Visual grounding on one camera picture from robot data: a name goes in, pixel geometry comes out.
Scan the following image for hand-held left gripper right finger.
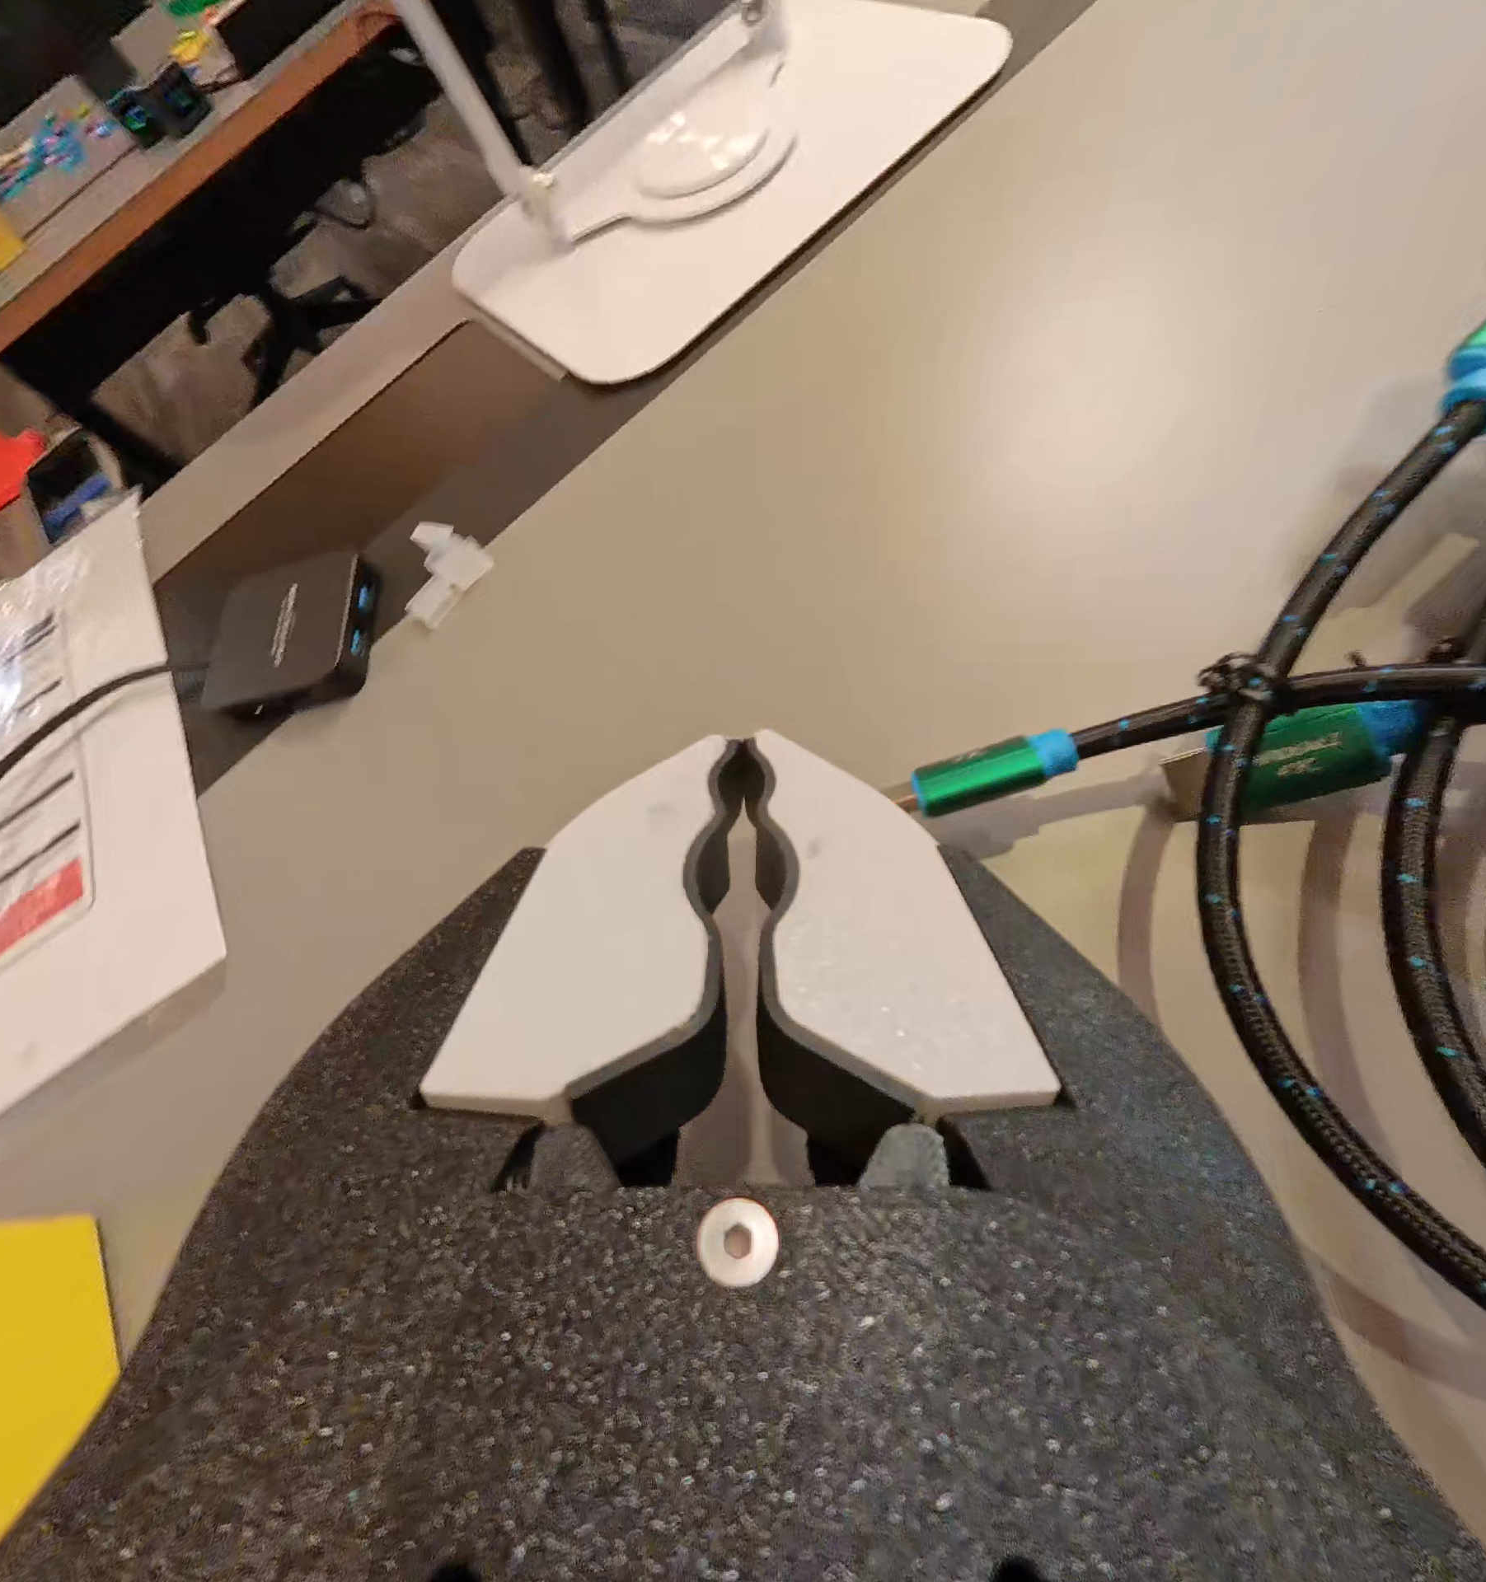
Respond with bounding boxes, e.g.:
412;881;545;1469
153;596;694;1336
753;726;1066;1188

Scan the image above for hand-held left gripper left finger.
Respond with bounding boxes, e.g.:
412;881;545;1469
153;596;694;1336
418;734;736;1186

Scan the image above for yellow plastic bin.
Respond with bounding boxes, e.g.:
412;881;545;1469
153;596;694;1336
0;1214;122;1582

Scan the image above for black usb hub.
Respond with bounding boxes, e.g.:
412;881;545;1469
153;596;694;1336
199;551;382;721

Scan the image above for small white plastic clip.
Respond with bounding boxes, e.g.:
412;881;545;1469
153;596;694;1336
405;518;496;631

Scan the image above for white box with label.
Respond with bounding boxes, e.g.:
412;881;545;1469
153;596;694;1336
0;490;229;1153

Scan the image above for clear plastic bag with label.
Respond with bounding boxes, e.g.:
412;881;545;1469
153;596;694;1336
0;543;104;1005

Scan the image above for small blue box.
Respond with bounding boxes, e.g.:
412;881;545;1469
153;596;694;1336
23;423;142;548

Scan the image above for black office chair base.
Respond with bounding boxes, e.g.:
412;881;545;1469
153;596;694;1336
185;265;379;365

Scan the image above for grey desk with wooden edge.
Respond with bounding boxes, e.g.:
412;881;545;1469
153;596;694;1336
0;0;414;387

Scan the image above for small black device green light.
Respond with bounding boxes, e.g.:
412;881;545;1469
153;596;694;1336
115;59;216;153

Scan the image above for braided usb cable green plugs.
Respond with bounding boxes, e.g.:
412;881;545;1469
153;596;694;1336
1193;273;1486;1301
911;660;1486;1237

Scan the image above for black cable tie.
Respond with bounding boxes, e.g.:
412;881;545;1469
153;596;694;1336
1198;655;1288;746

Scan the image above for black hub cable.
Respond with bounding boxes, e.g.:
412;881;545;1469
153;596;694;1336
0;657;216;845

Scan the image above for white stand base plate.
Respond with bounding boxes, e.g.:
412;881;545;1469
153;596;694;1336
387;0;1016;388

